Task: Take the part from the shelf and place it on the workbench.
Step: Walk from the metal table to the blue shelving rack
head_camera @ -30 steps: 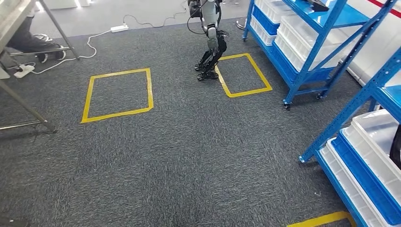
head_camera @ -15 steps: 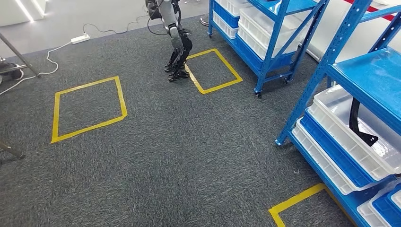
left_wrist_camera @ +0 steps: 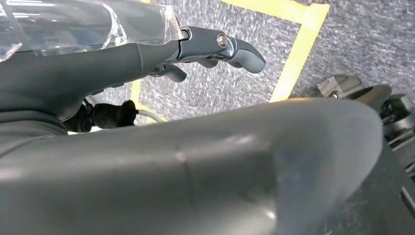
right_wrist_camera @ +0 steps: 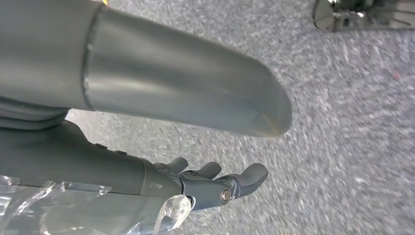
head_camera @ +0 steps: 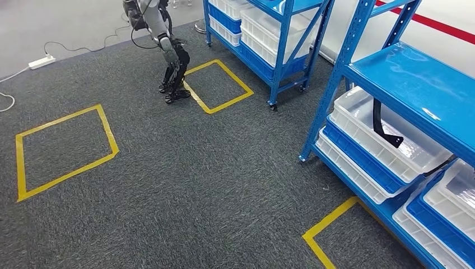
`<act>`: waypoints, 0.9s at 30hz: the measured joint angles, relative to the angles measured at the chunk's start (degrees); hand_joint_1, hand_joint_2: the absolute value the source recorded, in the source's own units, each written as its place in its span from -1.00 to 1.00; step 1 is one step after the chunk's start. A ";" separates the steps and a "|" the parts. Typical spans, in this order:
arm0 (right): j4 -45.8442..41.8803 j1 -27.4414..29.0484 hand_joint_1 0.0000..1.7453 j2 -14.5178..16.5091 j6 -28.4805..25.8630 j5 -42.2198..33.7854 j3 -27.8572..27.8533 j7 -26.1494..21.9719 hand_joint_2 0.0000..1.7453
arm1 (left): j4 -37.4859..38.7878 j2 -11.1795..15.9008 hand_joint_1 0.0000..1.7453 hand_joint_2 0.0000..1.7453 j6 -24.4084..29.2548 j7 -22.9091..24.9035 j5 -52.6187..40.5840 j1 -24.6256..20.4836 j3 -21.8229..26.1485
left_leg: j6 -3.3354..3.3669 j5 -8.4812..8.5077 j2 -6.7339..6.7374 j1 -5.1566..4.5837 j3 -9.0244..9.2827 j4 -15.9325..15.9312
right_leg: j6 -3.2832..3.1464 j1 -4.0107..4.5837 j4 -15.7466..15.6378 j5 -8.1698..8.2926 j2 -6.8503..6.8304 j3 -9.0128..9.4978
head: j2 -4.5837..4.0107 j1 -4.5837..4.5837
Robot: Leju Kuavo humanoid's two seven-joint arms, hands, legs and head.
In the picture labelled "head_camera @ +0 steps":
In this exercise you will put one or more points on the chrome stanchion post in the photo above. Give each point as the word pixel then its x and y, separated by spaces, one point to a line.
pixel 200 28

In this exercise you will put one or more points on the background humanoid robot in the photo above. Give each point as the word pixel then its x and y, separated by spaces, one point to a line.
pixel 159 22

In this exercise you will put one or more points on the white car body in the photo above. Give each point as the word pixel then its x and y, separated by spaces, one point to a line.
pixel 426 41

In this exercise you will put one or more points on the blue steel shelf rack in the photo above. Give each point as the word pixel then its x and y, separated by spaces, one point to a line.
pixel 408 81
pixel 278 55

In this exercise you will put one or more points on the black curved bracket part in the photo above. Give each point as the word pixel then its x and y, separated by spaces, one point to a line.
pixel 439 167
pixel 377 118

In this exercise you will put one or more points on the white power strip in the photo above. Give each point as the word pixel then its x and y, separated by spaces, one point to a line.
pixel 41 62

